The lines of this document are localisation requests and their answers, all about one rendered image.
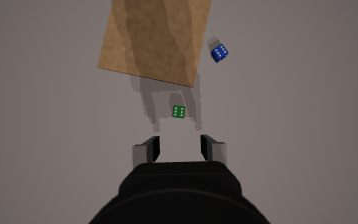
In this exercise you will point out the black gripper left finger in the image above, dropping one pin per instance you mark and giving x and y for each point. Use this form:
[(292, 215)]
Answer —
[(146, 152)]

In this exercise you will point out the tan square mat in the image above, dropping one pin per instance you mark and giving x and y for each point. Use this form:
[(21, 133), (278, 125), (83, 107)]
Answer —
[(155, 39)]

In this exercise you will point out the green die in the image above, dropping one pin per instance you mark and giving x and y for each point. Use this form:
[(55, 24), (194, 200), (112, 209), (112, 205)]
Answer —
[(178, 111)]

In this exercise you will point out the blue die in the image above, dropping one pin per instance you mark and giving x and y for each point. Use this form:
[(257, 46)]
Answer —
[(219, 53)]

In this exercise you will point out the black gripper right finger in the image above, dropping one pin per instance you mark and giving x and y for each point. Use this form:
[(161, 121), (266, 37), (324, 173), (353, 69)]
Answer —
[(213, 150)]

